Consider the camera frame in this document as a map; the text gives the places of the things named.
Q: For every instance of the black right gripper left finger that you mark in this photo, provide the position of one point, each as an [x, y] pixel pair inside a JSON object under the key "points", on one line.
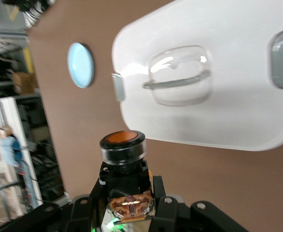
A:
{"points": [[59, 217]]}

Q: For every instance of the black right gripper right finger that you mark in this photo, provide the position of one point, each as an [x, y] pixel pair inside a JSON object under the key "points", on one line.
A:
{"points": [[180, 217]]}

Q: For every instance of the orange push button switch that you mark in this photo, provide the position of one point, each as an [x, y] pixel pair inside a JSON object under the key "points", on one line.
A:
{"points": [[122, 149]]}

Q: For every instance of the brown table mat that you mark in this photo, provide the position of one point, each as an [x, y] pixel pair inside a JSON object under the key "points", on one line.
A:
{"points": [[83, 135]]}

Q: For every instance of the white lidded storage box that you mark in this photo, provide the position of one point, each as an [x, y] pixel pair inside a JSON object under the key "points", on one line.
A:
{"points": [[204, 116]]}

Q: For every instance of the white shelf rack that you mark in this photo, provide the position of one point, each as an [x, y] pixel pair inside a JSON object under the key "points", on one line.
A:
{"points": [[13, 108]]}

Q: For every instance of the brown cardboard box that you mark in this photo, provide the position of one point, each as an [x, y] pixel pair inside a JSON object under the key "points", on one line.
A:
{"points": [[23, 82]]}

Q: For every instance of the light blue round plate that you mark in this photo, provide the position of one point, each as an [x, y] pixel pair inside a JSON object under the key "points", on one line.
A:
{"points": [[80, 65]]}

